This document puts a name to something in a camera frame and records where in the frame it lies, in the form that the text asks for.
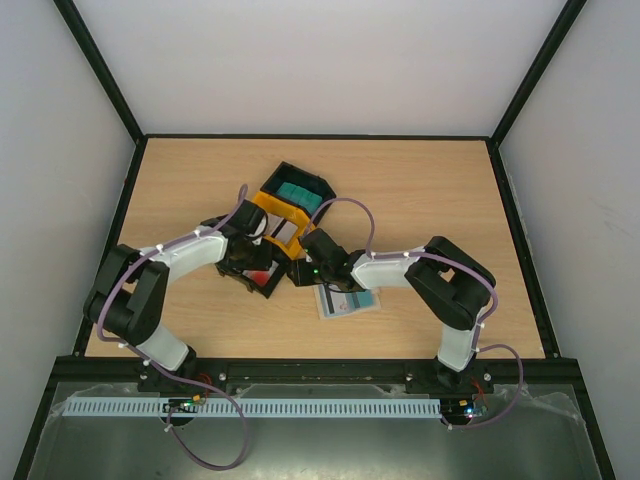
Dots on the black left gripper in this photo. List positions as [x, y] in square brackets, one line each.
[263, 262]

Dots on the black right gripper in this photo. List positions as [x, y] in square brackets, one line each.
[302, 272]

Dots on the black bin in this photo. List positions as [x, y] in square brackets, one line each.
[287, 172]
[266, 291]

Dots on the beige card holder wallet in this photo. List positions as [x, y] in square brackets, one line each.
[378, 307]

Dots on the green VIP card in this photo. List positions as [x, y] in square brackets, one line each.
[363, 300]

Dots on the yellow bin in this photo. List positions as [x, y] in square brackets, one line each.
[271, 204]

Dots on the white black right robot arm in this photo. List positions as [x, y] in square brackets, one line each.
[459, 291]

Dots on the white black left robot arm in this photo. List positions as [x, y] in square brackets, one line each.
[127, 298]

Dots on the red white card stack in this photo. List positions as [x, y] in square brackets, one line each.
[261, 277]

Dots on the white pink card stack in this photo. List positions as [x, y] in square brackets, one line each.
[281, 229]

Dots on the green card stack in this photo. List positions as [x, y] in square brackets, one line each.
[300, 197]

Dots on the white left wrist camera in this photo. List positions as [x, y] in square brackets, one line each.
[258, 234]

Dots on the grey slotted cable duct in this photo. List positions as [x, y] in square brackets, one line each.
[255, 408]

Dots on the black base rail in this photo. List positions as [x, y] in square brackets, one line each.
[417, 376]

